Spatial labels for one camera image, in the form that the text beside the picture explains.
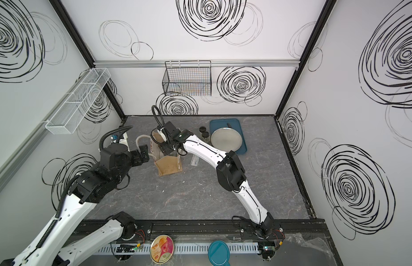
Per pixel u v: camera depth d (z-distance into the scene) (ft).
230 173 1.80
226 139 3.46
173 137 2.25
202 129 3.30
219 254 2.04
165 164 2.93
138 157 1.97
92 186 1.42
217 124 3.87
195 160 3.16
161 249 2.19
